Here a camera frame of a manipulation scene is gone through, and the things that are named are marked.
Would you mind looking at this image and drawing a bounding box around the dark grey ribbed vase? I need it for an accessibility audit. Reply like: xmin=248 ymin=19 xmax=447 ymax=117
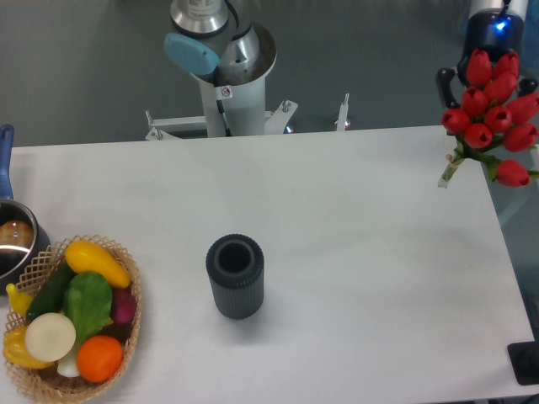
xmin=205 ymin=234 xmax=264 ymax=320

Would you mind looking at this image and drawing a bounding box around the green cucumber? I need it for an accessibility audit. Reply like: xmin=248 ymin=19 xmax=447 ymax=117
xmin=25 ymin=261 xmax=76 ymax=324

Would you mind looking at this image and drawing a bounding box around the yellow bell pepper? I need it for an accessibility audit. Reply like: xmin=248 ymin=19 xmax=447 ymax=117
xmin=3 ymin=327 xmax=54 ymax=369

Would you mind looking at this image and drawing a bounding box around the green lettuce leaf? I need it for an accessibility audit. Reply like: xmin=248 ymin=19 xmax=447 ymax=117
xmin=63 ymin=272 xmax=113 ymax=348

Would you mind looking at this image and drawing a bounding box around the red tulip bouquet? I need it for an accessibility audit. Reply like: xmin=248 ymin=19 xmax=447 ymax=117
xmin=438 ymin=49 xmax=538 ymax=188

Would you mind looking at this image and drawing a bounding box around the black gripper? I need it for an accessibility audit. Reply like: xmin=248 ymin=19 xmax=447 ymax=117
xmin=435 ymin=10 xmax=538 ymax=109

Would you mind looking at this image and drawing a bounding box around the white round onion slice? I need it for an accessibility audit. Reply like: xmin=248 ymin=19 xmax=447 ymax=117
xmin=24 ymin=312 xmax=76 ymax=362

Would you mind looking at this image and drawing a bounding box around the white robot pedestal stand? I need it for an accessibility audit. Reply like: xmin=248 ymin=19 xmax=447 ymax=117
xmin=144 ymin=79 xmax=351 ymax=141

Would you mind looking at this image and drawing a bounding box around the purple red onion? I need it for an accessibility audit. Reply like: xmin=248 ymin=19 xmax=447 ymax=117
xmin=110 ymin=289 xmax=137 ymax=324

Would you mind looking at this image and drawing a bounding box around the yellow squash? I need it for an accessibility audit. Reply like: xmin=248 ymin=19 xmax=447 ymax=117
xmin=65 ymin=240 xmax=131 ymax=289

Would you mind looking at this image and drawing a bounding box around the orange fruit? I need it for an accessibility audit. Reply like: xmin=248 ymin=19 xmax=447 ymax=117
xmin=77 ymin=335 xmax=123 ymax=383

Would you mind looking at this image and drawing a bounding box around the blue handled saucepan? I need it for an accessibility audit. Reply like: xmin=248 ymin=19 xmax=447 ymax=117
xmin=1 ymin=125 xmax=50 ymax=296

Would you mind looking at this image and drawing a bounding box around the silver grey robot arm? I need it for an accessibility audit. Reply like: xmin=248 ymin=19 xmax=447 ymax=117
xmin=163 ymin=1 xmax=538 ymax=107

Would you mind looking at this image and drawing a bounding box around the black device at table edge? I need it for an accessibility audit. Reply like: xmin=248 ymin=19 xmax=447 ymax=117
xmin=507 ymin=341 xmax=538 ymax=385

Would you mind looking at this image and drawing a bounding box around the white leek stalk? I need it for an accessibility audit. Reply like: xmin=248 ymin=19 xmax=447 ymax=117
xmin=56 ymin=348 xmax=80 ymax=378

